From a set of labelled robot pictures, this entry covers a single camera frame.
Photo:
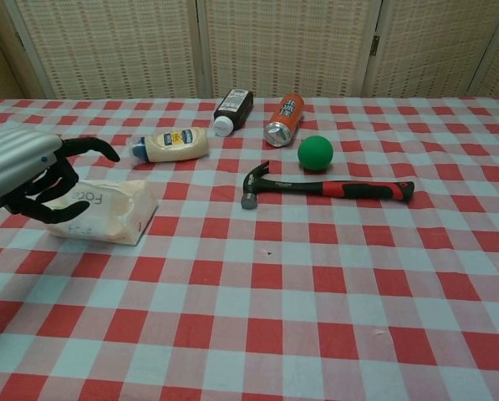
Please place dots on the metal screen hinge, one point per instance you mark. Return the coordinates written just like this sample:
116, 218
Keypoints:
374, 45

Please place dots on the dark brown bottle white cap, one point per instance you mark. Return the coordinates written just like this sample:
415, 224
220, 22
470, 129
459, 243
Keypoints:
232, 108

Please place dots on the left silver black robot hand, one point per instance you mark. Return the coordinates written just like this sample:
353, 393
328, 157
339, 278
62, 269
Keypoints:
15, 163

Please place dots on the mayonnaise squeeze bottle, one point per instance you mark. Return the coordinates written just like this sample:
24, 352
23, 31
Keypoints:
178, 146

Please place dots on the black red claw hammer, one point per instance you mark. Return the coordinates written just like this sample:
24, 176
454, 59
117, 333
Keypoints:
357, 190

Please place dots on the red white checkered tablecloth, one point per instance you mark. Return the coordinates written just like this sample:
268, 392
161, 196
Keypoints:
249, 313

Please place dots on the green ball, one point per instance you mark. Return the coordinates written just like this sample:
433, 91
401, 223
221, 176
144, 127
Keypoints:
316, 153

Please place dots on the orange drink can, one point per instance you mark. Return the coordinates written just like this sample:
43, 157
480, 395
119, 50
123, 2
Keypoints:
284, 117

